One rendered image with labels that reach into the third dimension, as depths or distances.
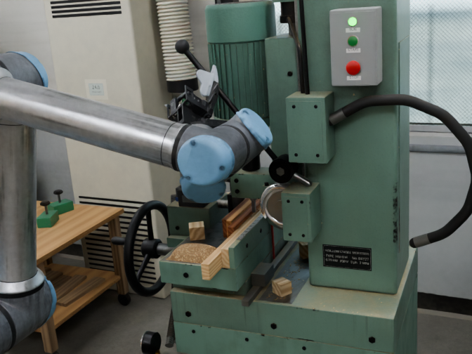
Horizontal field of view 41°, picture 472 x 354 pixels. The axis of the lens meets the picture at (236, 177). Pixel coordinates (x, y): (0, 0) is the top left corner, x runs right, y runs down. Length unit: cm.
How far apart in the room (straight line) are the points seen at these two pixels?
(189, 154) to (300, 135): 38
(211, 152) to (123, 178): 218
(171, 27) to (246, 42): 153
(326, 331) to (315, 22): 72
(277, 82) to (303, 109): 16
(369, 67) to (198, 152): 46
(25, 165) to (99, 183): 182
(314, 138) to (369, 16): 28
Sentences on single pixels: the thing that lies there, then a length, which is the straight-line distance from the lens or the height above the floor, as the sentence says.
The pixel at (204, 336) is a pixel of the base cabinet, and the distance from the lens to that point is 169.
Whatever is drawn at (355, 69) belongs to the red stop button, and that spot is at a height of 136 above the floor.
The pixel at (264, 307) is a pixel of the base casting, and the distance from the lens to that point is 157.
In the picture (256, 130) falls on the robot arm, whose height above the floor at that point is 128.
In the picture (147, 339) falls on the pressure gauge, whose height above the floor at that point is 68.
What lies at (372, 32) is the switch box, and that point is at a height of 143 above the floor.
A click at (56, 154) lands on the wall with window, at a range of 391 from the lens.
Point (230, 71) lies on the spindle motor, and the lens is 155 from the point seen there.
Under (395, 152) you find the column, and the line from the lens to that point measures 146.
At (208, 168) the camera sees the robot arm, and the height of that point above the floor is 124.
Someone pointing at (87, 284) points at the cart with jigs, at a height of 20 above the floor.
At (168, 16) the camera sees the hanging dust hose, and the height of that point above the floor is 144.
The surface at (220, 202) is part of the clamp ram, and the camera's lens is 179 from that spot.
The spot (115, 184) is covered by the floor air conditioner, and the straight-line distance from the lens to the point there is 329.
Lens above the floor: 154
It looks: 17 degrees down
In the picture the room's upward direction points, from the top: 4 degrees counter-clockwise
